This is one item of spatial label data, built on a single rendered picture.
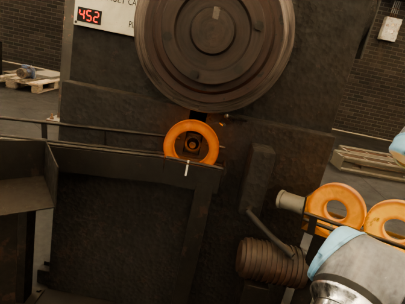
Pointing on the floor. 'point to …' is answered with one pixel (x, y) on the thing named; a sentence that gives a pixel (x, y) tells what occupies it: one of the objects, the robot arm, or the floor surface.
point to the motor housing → (266, 269)
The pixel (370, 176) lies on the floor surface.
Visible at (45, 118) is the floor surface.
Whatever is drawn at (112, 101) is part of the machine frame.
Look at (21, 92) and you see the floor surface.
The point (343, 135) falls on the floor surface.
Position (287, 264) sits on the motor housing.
